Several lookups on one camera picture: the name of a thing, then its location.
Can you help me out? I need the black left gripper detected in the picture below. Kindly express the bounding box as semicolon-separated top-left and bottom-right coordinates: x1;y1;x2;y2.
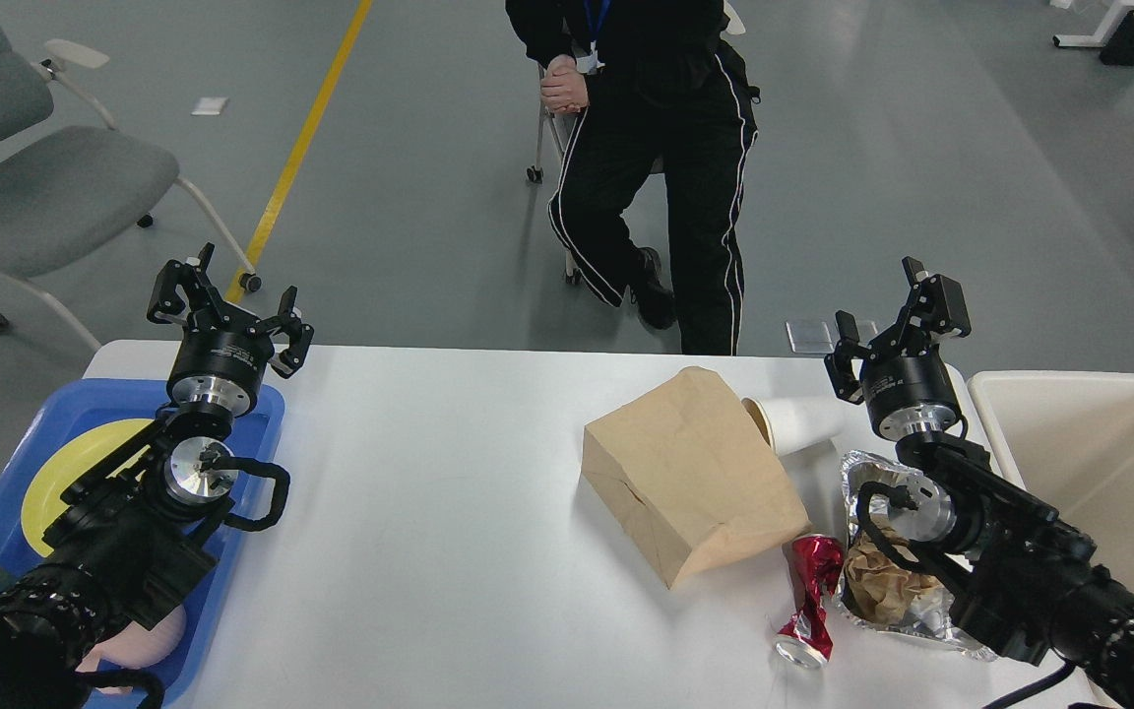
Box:
146;243;315;417

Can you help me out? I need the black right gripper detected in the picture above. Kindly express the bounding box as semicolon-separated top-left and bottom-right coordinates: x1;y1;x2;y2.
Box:
824;258;973;440

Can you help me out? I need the yellow plastic plate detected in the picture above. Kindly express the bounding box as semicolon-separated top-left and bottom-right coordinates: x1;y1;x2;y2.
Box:
20;417;150;557

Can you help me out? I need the pink plastic mug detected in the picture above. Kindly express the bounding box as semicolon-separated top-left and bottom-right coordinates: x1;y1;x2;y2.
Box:
76;606;186;673

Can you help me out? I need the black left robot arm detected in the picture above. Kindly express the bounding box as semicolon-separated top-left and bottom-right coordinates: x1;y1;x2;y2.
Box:
0;245;314;708

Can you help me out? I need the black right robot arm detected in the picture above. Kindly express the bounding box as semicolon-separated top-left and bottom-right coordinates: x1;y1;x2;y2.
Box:
824;258;1134;708

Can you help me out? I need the white paper cup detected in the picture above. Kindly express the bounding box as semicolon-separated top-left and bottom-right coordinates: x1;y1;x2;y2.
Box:
741;396;848;457

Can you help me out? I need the crushed red can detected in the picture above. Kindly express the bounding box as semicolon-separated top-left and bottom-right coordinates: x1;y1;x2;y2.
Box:
775;534;845;670

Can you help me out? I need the brown paper bag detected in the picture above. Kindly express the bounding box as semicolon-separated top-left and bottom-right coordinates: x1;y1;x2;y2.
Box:
581;366;813;589

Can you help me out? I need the beige plastic bin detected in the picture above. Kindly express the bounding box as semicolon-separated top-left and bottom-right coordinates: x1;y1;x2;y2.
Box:
968;369;1134;593

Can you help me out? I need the crumpled foil wrapper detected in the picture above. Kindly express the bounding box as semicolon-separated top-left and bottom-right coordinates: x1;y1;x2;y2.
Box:
838;450;998;662

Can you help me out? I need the grey office chair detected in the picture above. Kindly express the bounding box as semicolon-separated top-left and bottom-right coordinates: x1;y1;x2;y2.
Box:
0;26;237;351

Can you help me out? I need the blue plastic tray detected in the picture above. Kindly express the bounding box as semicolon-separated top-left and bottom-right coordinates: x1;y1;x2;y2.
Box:
0;378;286;708

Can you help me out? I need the person in black tracksuit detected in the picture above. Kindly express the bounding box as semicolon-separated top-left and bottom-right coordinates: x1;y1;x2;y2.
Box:
503;1;759;355

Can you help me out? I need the white chair under person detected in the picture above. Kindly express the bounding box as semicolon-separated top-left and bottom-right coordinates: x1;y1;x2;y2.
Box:
526;1;760;286

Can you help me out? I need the white desk base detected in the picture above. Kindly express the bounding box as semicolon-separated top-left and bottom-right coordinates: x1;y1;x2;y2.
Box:
1053;0;1134;68

